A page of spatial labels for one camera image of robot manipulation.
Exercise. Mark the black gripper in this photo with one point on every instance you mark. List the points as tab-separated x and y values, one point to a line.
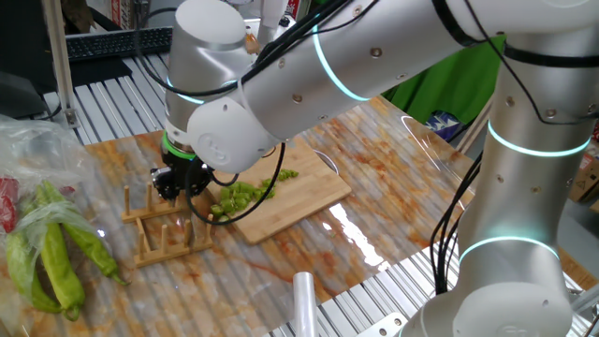
187	171

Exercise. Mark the cut green chili pepper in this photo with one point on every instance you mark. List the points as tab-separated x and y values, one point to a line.
293	173

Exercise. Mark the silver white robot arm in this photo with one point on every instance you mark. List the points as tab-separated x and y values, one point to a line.
374	47

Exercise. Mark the cut chili end chunk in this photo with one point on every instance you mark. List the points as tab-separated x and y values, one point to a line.
247	189

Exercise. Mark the whole green chili pepper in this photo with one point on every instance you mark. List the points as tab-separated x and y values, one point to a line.
18	271
58	267
93	248

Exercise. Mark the wooden peg rack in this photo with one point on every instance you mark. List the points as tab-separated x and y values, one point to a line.
154	255

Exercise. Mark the red vegetable in bag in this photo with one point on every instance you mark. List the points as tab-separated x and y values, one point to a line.
67	190
7	210

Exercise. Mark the wooden cutting board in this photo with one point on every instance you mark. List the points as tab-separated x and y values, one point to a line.
309	196

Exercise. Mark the black flat pad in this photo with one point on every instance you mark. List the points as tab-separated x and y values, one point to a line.
100	70

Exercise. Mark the clear plastic bag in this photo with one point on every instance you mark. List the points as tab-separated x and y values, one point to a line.
42	150

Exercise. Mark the black computer keyboard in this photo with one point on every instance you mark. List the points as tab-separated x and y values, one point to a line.
117	43

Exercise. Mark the white plastic film roll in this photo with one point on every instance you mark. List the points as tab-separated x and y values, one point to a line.
305	304

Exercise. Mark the dark grey rounded object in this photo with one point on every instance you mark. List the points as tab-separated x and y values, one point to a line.
21	96

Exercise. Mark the black round knob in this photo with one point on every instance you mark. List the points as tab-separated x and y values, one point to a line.
284	21

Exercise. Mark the white plastic container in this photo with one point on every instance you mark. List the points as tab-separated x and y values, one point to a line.
271	14

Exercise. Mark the marble pattern plastic mat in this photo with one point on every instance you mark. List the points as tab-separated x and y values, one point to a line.
398	154

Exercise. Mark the black computer monitor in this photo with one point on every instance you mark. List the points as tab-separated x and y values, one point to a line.
23	37

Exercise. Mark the blue white patterned bag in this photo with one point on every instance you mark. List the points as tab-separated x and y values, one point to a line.
440	124

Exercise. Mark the green cloth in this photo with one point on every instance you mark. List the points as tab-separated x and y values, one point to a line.
444	84

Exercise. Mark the brown cardboard box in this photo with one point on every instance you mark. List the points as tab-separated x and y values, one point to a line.
585	180

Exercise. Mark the aluminium frame post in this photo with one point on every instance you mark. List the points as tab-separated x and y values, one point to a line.
58	56
475	128

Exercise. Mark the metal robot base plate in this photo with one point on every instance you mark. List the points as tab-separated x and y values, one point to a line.
381	327

